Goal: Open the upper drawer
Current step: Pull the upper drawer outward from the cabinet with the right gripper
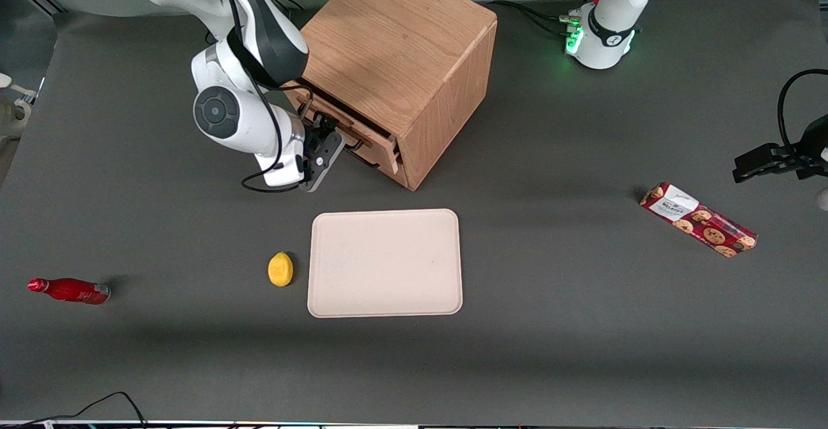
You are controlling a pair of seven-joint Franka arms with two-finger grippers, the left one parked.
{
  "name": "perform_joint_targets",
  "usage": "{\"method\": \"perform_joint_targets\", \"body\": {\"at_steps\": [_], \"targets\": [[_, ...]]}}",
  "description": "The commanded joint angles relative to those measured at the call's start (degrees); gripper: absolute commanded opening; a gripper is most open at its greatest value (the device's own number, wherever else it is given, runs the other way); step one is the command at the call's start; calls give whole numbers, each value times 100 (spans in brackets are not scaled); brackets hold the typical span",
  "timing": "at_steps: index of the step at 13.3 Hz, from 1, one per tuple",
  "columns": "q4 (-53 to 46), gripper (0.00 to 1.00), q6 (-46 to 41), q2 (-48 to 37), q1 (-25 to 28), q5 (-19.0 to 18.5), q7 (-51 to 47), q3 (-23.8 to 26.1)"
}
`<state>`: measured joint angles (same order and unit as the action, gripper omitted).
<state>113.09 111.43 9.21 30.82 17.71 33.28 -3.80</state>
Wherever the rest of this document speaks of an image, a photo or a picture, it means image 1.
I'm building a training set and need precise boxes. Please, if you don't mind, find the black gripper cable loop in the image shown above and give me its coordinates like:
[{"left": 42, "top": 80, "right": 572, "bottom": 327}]
[{"left": 778, "top": 68, "right": 828, "bottom": 153}]

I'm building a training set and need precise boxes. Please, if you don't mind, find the red cookie box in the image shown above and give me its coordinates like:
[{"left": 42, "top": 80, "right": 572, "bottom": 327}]
[{"left": 639, "top": 181, "right": 758, "bottom": 259}]

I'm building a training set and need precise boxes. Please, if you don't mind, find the yellow lemon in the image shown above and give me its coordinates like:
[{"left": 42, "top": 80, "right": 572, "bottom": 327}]
[{"left": 267, "top": 251, "right": 294, "bottom": 288}]

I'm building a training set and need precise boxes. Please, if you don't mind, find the wooden drawer cabinet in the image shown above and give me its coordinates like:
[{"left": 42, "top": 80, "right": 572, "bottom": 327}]
[{"left": 285, "top": 0, "right": 498, "bottom": 192}]

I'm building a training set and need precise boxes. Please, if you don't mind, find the wooden drawer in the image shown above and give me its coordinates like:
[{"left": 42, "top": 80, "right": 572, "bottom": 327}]
[
  {"left": 343, "top": 148, "right": 409, "bottom": 188},
  {"left": 283, "top": 80, "right": 400, "bottom": 175}
]

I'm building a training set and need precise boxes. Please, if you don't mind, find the red bottle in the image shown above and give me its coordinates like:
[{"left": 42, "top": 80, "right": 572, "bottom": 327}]
[{"left": 27, "top": 278, "right": 112, "bottom": 305}]

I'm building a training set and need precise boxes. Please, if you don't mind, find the black cable at table edge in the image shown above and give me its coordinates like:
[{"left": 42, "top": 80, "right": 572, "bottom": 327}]
[{"left": 25, "top": 391, "right": 148, "bottom": 427}]

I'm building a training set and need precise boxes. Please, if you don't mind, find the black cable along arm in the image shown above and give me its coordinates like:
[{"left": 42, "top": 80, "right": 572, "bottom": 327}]
[{"left": 206, "top": 0, "right": 315, "bottom": 194}]

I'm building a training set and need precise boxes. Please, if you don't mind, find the beige plastic tray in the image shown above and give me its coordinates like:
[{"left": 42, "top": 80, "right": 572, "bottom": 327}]
[{"left": 307, "top": 208, "right": 464, "bottom": 319}]

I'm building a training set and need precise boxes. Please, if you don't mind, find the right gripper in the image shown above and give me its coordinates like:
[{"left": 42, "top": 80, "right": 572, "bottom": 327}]
[{"left": 299, "top": 113, "right": 347, "bottom": 193}]

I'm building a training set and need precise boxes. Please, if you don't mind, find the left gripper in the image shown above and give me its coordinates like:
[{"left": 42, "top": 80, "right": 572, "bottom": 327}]
[{"left": 732, "top": 115, "right": 828, "bottom": 184}]

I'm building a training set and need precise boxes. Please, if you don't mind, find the black metal drawer handle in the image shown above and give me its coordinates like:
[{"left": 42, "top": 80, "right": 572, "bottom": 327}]
[
  {"left": 345, "top": 144, "right": 384, "bottom": 170},
  {"left": 301, "top": 96, "right": 373, "bottom": 153}
]

